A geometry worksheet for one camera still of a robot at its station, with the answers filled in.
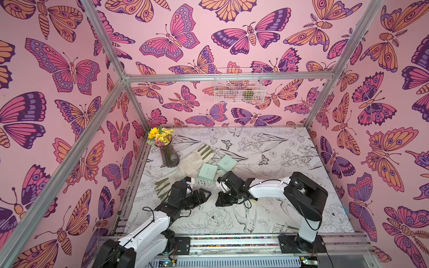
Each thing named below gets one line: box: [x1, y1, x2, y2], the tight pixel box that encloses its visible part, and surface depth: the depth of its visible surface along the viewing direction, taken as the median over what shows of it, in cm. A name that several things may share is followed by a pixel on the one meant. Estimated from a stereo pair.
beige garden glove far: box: [177, 143, 214, 176], surface depth 105 cm
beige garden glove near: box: [154, 169, 188, 200], surface depth 97 cm
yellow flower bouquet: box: [146, 125, 176, 148], surface depth 86 cm
